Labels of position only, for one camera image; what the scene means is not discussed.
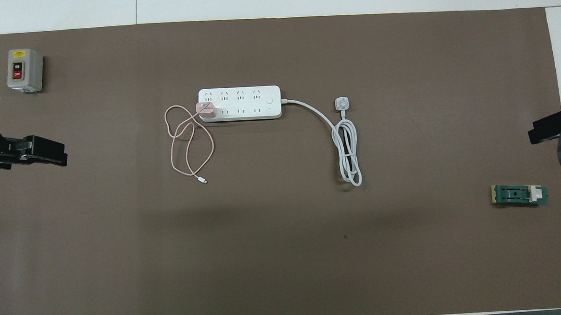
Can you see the grey on-off switch box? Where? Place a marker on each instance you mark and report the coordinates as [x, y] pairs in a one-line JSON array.
[[31, 69]]

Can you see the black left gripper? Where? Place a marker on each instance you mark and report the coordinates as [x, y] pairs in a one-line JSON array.
[[18, 152]]

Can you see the green circuit board fixture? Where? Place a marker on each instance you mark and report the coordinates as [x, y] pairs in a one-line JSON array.
[[513, 194]]

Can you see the brown table mat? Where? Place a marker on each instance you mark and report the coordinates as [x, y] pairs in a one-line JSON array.
[[285, 253]]

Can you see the pink charger adapter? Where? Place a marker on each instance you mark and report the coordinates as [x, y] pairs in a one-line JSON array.
[[207, 112]]

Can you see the white power strip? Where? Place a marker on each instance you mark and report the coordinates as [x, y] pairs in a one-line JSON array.
[[239, 103]]

